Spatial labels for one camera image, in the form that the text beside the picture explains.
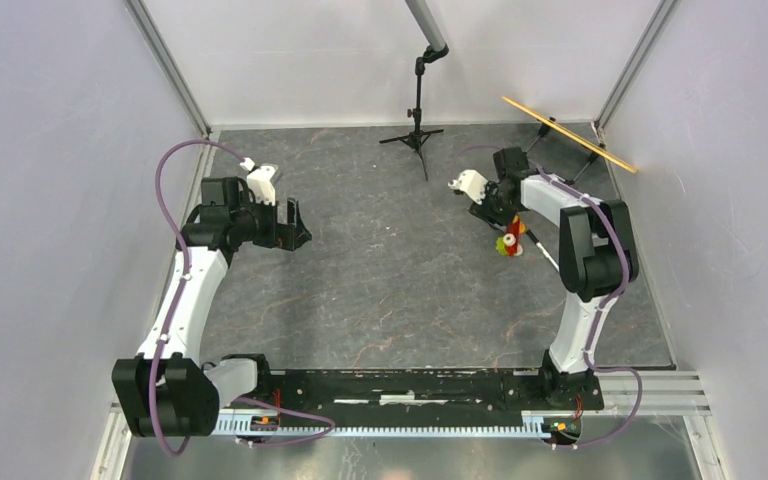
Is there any black camera tripod stand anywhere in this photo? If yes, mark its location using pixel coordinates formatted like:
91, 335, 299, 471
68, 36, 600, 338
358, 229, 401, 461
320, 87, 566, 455
379, 44, 449, 181

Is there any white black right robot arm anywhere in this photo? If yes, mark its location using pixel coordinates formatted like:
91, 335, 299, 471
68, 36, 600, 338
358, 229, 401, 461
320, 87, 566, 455
449, 147, 639, 408

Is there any white black marker pen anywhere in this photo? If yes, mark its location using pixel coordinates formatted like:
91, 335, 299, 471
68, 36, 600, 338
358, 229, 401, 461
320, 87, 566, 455
525, 229, 560, 272

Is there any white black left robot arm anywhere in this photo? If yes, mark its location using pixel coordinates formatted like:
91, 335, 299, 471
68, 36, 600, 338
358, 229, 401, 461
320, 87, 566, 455
111, 177, 312, 439

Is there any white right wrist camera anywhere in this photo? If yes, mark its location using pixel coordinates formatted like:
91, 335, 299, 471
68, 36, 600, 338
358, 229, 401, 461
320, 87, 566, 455
448, 169, 489, 205

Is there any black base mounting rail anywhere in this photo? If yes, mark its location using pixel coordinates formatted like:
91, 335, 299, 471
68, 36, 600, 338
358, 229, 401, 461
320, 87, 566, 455
250, 368, 605, 421

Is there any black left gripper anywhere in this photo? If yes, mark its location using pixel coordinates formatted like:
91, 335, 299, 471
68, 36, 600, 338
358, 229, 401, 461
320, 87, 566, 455
231, 191, 311, 251

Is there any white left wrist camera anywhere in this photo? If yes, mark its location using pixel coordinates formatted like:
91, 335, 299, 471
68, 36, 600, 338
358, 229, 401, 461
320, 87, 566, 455
240, 157, 281, 206

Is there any light blue cable duct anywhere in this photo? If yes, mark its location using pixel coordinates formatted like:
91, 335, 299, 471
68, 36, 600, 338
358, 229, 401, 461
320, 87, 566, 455
212, 409, 582, 443

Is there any yellow framed whiteboard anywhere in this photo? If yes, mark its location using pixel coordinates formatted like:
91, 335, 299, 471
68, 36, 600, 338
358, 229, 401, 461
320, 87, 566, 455
501, 96, 638, 174

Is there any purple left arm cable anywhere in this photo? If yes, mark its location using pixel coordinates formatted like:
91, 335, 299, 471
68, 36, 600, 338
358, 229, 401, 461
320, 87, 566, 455
147, 139, 253, 458

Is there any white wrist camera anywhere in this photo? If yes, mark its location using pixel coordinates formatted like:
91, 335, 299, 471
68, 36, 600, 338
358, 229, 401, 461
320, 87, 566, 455
448, 169, 489, 205
240, 157, 281, 206

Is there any grey overhead pole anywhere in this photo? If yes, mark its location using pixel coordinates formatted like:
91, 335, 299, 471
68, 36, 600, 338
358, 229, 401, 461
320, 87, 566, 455
405, 0, 448, 54

